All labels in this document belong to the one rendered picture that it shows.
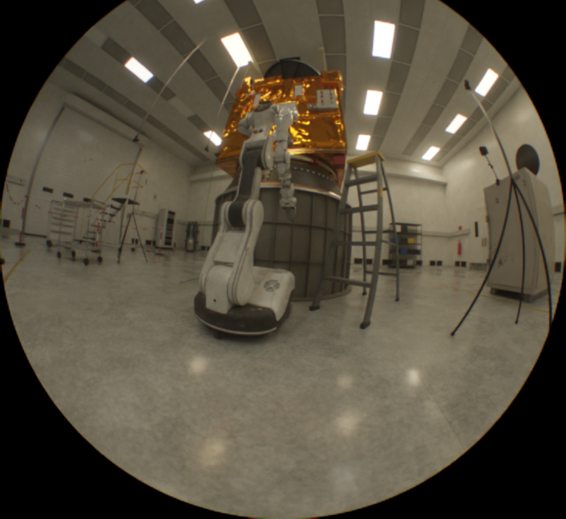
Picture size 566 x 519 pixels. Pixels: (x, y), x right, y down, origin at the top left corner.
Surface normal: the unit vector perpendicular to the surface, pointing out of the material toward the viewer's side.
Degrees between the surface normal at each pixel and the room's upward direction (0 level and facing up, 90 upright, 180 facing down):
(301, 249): 90
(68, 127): 90
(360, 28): 180
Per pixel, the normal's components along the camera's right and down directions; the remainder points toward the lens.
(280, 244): 0.00, -0.08
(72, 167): 0.97, 0.05
